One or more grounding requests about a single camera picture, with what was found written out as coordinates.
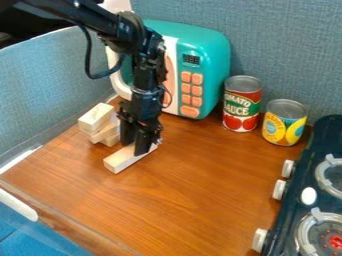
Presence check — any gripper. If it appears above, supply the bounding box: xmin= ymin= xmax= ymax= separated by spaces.
xmin=116 ymin=86 xmax=166 ymax=157

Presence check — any long rectangular wooden block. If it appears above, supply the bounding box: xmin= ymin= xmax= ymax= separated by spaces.
xmin=101 ymin=141 xmax=161 ymax=175

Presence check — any pale wooden block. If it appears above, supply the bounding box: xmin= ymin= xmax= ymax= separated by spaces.
xmin=76 ymin=102 xmax=117 ymax=133

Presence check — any toy microwave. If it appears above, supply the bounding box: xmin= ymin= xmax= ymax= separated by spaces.
xmin=104 ymin=19 xmax=233 ymax=120

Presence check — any red can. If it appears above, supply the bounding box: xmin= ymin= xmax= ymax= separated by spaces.
xmin=220 ymin=74 xmax=265 ymax=133

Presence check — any yellow can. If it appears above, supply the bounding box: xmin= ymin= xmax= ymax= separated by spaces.
xmin=260 ymin=98 xmax=310 ymax=148

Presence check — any toy stove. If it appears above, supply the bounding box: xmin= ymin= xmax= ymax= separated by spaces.
xmin=251 ymin=114 xmax=342 ymax=256

